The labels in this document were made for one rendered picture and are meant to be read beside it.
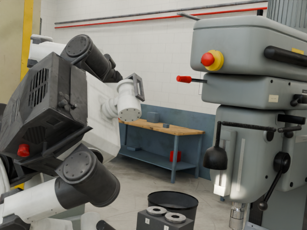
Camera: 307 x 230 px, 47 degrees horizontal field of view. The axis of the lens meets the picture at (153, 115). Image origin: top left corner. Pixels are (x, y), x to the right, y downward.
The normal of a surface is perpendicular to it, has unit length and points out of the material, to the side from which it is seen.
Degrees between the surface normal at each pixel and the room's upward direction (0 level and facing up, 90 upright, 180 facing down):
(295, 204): 90
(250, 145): 90
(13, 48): 90
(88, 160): 52
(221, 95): 90
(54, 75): 59
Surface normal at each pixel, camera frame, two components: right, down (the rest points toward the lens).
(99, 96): 0.79, -0.43
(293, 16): -0.34, 0.06
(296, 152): 0.70, 0.13
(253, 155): -0.11, 0.08
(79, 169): -0.36, -0.59
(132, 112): 0.12, 0.80
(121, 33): -0.71, 0.00
